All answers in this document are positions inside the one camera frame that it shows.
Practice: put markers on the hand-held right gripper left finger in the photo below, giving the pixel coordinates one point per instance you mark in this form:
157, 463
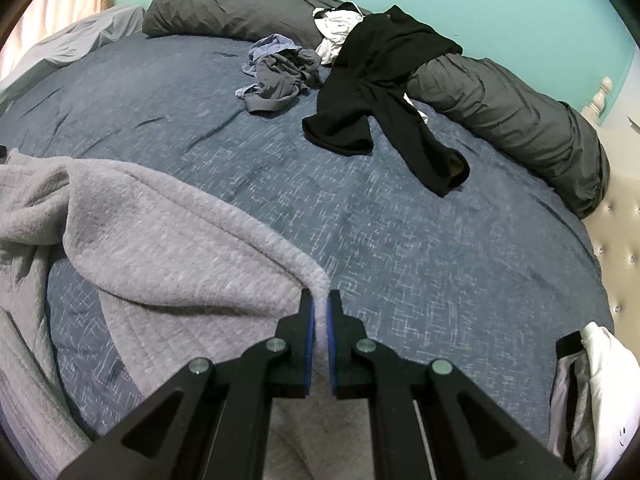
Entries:
310, 340

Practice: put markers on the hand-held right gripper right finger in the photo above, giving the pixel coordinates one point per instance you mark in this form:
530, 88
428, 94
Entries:
330, 345

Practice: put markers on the grey fleece sweater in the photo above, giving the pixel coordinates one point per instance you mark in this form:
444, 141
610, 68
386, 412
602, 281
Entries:
165, 260

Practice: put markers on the light grey folded garment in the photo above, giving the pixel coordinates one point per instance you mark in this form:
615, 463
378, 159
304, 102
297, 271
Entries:
560, 410

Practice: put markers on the black folded garment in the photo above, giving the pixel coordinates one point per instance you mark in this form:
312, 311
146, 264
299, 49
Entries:
570, 347

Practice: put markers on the grey crumpled garment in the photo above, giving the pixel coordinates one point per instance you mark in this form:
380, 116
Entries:
280, 80

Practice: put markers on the black pants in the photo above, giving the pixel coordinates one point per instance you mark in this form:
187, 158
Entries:
380, 75

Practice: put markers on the white folded shirt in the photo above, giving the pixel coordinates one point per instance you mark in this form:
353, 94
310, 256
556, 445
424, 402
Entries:
610, 375

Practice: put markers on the blue patterned garment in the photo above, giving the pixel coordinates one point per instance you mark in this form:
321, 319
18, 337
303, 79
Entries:
265, 50

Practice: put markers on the dark grey rolled duvet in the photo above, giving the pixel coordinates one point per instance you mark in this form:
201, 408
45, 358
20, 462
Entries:
500, 105

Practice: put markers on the cream tufted headboard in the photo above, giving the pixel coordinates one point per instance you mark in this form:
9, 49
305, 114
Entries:
620, 240

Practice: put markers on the white crumpled garment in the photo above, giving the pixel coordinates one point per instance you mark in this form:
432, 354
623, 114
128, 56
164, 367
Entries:
337, 30

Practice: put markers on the light grey blanket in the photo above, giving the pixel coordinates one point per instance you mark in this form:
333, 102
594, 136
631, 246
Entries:
75, 35

